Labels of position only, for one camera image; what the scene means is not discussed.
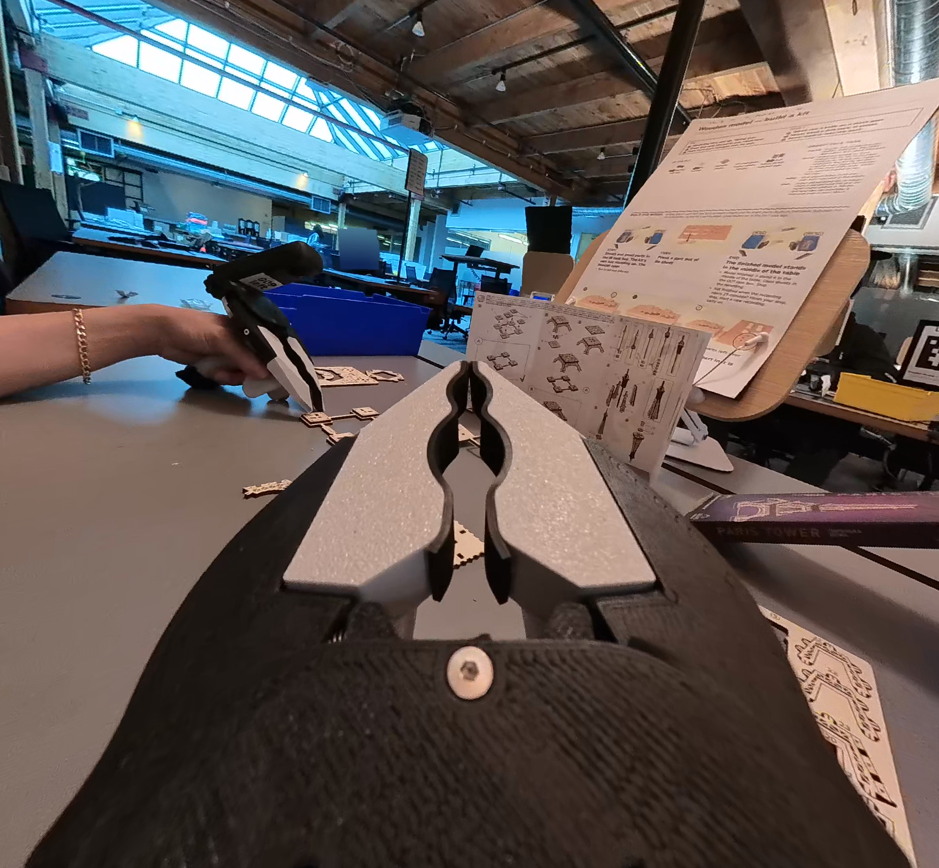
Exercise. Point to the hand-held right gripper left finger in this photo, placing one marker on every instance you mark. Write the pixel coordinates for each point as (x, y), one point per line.
(374, 508)

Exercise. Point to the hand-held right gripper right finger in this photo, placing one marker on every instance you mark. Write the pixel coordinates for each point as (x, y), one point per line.
(565, 508)

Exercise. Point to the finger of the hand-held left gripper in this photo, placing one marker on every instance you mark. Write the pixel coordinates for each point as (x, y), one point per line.
(282, 376)
(306, 369)

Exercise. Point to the wooden square frame piece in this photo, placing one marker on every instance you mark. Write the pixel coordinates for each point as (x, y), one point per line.
(313, 417)

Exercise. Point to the paper instruction leaflet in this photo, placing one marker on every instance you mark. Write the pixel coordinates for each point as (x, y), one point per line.
(587, 369)

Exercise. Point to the purple tower model box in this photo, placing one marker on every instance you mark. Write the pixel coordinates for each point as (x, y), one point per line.
(807, 516)

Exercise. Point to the person's left forearm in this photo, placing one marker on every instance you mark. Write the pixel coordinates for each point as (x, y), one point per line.
(44, 351)

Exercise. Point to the person's left hand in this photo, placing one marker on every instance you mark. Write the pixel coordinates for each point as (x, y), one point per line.
(205, 343)

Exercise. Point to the flat wooden cutout piece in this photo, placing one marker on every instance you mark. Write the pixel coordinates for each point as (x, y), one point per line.
(337, 375)

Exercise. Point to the blue plastic bin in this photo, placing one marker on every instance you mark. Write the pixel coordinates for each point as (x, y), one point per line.
(352, 329)

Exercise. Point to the toothed wooden panel piece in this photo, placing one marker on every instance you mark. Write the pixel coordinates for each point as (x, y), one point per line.
(466, 549)

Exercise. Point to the small toothed wooden piece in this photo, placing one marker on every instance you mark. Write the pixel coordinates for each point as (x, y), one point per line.
(265, 489)

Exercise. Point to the small wooden square piece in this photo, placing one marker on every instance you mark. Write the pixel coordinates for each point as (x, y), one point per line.
(468, 435)

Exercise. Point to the white board stand base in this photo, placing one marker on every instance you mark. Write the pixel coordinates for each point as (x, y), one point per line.
(704, 453)

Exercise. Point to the hanging white sign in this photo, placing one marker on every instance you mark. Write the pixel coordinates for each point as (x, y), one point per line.
(416, 173)

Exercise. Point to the black office chair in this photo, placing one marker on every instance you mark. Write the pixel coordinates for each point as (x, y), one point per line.
(447, 296)

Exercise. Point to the brown edged grey table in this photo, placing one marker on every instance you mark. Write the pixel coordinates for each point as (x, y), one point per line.
(110, 274)

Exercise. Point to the ceiling projector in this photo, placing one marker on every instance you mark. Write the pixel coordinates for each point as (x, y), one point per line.
(400, 121)

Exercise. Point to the wooden display board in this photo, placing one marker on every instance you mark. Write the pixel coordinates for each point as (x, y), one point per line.
(829, 310)

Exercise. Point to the yellow plastic bin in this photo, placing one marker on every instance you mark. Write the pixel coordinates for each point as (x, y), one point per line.
(880, 398)

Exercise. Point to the wooden model parts sheet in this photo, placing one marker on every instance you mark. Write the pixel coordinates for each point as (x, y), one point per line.
(862, 670)

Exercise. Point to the white instruction poster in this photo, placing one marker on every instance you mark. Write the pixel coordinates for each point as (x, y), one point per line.
(770, 186)

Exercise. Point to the black framed marker sign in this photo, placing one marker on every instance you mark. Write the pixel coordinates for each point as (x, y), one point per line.
(924, 354)

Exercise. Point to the black steel column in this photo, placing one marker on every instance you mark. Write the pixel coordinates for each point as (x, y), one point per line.
(675, 76)

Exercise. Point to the ribbed silver air duct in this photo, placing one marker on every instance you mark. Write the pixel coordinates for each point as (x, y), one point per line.
(913, 17)

